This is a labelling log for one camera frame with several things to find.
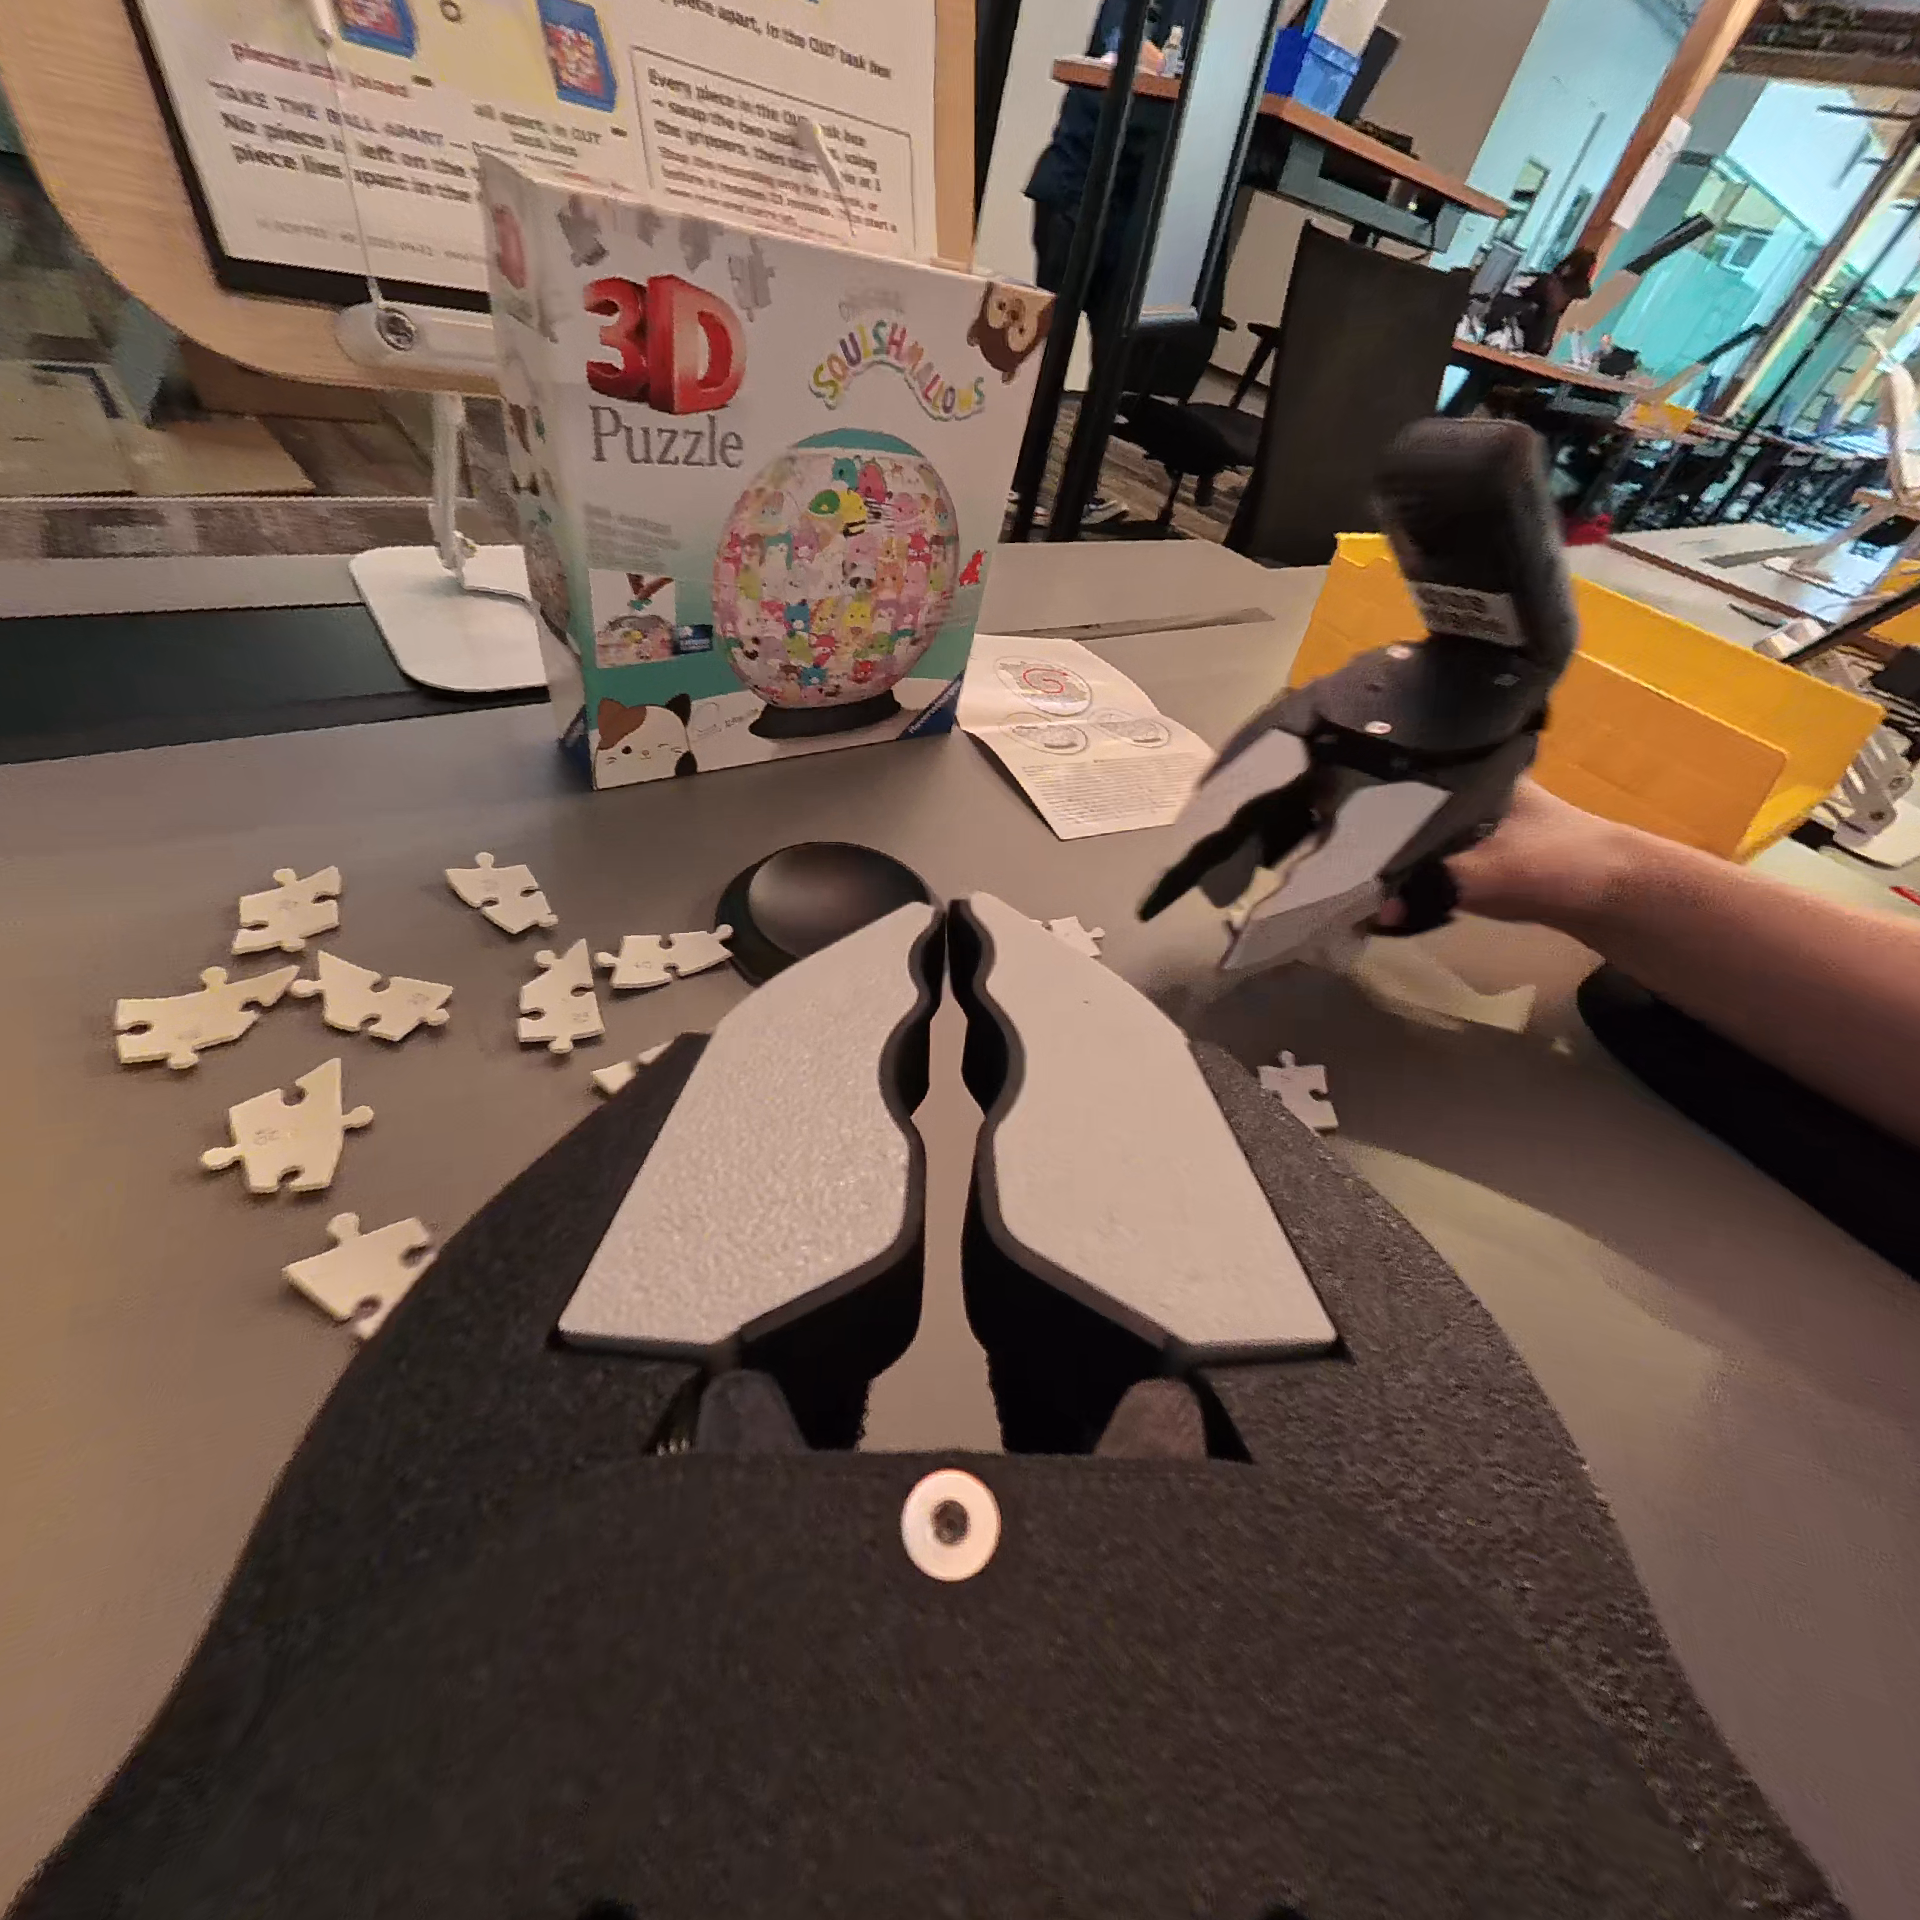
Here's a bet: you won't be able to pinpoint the black round ball stand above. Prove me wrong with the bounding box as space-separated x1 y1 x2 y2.
712 842 940 986

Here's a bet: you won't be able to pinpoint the wooden display board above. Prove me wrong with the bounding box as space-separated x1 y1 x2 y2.
0 0 976 396

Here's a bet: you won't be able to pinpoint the colourful puzzle ball box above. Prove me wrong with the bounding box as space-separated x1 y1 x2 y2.
478 144 1057 792

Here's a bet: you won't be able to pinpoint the person's right forearm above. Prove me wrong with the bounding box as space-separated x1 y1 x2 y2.
1628 832 1920 1113

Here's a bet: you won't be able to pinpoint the wooden office desk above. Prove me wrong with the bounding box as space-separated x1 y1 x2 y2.
1048 56 1509 241

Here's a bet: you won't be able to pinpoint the person's right hand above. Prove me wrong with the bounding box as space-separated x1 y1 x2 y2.
1457 784 1654 934

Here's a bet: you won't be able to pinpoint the yellow plastic bin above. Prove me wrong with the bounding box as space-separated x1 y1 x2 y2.
1289 533 1888 864

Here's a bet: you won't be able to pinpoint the black framed partition panel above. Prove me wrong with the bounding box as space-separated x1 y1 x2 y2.
1048 0 1291 542

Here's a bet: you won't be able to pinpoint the instruction poster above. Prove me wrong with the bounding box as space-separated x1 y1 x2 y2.
128 0 944 313

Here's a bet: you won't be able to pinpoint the black quilted armrest pad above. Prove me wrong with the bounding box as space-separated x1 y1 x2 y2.
1575 960 1920 1284

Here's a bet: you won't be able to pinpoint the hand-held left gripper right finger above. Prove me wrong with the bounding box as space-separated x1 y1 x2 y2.
952 892 1340 1455

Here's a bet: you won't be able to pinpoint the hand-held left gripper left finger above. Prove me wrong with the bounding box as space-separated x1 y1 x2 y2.
556 895 952 1453

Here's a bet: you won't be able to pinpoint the white puzzle pieces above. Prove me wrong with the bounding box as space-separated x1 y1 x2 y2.
111 852 1341 1340

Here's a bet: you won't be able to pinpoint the black desk cable flap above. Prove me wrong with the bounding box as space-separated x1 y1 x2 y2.
0 607 549 768

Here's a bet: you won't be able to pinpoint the white display board stand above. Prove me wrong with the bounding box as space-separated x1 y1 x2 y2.
335 293 549 694

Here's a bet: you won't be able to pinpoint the white instruction leaflet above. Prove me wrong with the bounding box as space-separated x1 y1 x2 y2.
956 633 1220 841

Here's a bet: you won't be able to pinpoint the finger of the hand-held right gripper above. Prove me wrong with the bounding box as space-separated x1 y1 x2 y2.
1133 726 1331 924
1219 780 1460 976

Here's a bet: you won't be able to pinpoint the black high-back office chair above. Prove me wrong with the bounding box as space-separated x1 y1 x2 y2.
1117 224 1479 564

